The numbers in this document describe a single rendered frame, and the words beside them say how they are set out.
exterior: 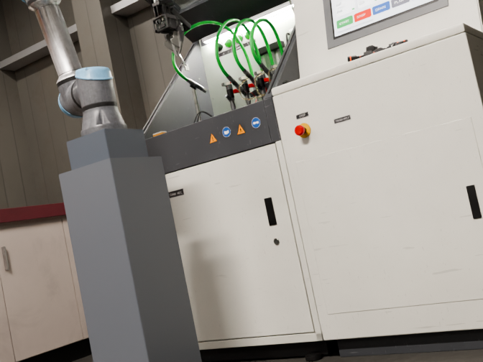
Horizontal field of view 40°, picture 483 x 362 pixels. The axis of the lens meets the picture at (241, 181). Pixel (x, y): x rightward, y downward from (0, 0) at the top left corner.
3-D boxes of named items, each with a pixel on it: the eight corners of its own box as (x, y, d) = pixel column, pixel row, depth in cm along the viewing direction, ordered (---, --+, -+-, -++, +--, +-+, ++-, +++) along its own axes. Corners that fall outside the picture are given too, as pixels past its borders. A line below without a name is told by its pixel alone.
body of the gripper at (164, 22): (154, 34, 251) (148, 5, 252) (169, 37, 258) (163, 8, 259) (169, 27, 247) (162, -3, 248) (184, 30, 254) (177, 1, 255)
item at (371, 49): (344, 67, 224) (341, 51, 224) (358, 69, 233) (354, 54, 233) (407, 45, 211) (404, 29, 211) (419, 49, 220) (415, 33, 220)
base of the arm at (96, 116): (104, 129, 205) (98, 98, 206) (72, 141, 213) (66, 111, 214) (137, 129, 218) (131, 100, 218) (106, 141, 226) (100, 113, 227)
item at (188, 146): (148, 178, 271) (141, 140, 272) (155, 177, 274) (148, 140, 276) (271, 142, 235) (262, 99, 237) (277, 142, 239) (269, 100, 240)
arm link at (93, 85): (89, 102, 208) (81, 61, 209) (73, 113, 219) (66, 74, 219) (123, 100, 215) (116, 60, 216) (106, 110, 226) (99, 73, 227)
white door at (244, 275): (176, 343, 266) (144, 179, 271) (180, 342, 268) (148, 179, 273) (313, 332, 229) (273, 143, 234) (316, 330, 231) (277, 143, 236)
